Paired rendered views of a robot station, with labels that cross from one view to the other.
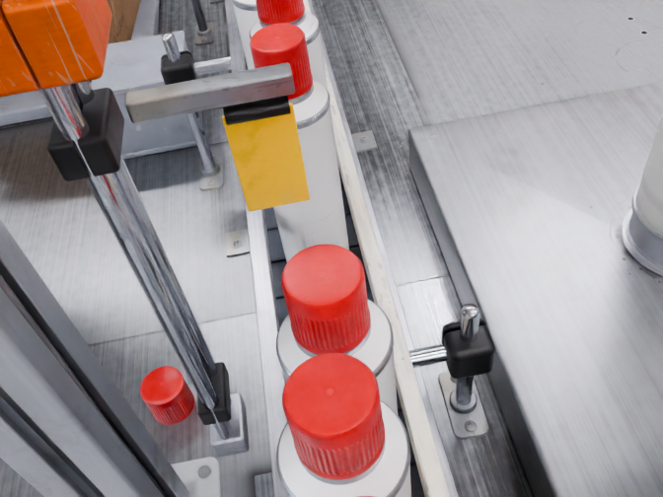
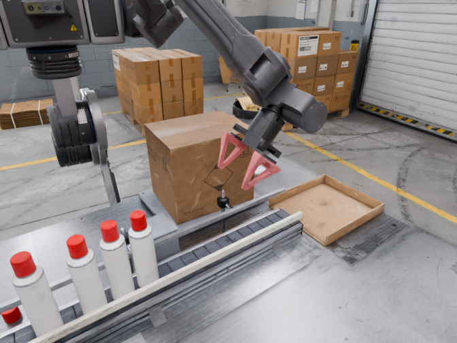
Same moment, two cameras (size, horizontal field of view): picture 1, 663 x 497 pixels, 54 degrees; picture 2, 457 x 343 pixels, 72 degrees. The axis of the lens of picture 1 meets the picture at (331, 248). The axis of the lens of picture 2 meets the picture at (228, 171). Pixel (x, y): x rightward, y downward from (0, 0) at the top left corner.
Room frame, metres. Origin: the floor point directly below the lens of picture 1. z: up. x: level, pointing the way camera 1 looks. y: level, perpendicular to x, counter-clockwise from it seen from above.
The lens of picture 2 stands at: (0.43, -0.55, 1.49)
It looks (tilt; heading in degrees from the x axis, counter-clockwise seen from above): 29 degrees down; 57
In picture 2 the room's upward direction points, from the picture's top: straight up
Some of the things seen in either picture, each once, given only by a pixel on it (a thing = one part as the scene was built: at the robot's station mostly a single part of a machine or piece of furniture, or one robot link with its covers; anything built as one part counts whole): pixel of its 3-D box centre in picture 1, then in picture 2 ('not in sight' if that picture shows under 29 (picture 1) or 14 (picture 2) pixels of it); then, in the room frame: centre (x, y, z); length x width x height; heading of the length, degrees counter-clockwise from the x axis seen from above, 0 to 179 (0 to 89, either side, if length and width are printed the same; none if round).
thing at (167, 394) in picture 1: (167, 394); (10, 312); (0.27, 0.14, 0.85); 0.03 x 0.03 x 0.03
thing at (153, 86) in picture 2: not in sight; (157, 88); (1.95, 3.55, 0.45); 1.20 x 0.84 x 0.89; 88
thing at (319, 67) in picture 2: not in sight; (302, 75); (3.69, 2.62, 0.57); 1.20 x 0.85 x 1.14; 178
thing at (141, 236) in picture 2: not in sight; (143, 250); (0.57, 0.02, 0.98); 0.05 x 0.05 x 0.20
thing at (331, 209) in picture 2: not in sight; (324, 205); (1.22, 0.05, 0.85); 0.30 x 0.26 x 0.04; 2
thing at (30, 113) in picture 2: not in sight; (28, 113); (0.41, 4.51, 0.11); 0.65 x 0.54 x 0.22; 173
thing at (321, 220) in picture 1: (301, 170); (36, 296); (0.35, 0.01, 0.98); 0.05 x 0.05 x 0.20
